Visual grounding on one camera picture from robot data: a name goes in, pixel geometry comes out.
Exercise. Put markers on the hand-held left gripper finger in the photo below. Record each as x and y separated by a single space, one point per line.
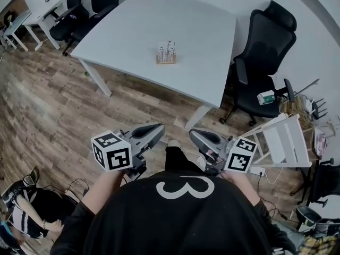
155 138
148 126

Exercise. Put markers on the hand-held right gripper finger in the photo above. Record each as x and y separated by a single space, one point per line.
204 131
199 142

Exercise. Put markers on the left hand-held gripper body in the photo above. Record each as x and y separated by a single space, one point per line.
114 155

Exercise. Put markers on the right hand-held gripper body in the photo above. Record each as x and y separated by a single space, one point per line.
239 158

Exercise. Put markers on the wooden card holder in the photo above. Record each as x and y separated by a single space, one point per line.
166 61

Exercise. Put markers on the person's right forearm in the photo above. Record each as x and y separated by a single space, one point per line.
244 187

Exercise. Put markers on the person's left forearm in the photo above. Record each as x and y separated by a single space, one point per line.
103 187

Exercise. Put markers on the white table leg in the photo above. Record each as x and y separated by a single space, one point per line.
197 115
97 74

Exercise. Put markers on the person's light shoe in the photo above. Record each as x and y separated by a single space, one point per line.
174 143

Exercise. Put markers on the white power strip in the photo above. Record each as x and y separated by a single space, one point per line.
257 170

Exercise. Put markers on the person's black trouser leg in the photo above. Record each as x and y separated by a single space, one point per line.
178 161

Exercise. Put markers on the white folding chair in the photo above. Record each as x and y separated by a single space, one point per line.
284 139

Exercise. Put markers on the white and green box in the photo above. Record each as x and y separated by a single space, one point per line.
265 97

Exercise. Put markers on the wicker basket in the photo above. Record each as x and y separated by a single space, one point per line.
296 108

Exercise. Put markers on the person's black printed shirt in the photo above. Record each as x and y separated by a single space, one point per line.
172 222

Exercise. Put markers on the black mesh office chair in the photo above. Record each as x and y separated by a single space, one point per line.
255 62

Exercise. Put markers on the black round bin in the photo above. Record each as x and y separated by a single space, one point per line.
308 214

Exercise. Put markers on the black chair with star base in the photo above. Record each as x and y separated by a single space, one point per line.
325 179

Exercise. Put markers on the white router with black antennas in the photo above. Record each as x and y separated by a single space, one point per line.
317 108

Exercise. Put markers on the metal rod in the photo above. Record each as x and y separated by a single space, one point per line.
308 86

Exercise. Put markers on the yellow plaid cloth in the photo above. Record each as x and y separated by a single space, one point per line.
321 244

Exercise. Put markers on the small white desk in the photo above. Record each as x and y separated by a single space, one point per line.
16 26
45 15

